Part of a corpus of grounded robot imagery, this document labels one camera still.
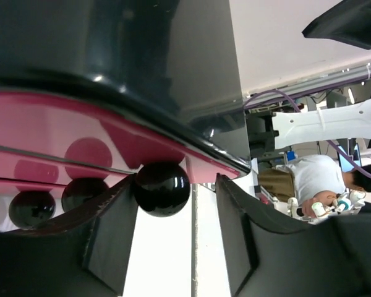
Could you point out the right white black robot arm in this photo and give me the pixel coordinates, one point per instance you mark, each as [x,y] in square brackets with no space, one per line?
[351,121]

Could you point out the black drawer cabinet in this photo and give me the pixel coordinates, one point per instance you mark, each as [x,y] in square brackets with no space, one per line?
[168,65]

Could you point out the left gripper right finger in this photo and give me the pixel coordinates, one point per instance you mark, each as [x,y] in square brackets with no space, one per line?
[270,254]

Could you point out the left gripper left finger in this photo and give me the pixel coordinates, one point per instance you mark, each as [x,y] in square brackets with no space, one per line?
[83,252]

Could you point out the pink drawer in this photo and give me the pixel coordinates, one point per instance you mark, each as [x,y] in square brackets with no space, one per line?
[24,204]
[44,170]
[167,169]

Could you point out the person in white shirt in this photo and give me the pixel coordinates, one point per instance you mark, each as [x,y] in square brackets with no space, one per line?
[311,179]

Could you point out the pink top drawer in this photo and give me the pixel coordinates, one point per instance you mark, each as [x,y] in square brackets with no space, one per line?
[167,169]

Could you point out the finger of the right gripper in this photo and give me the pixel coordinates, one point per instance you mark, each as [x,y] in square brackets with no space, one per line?
[348,22]

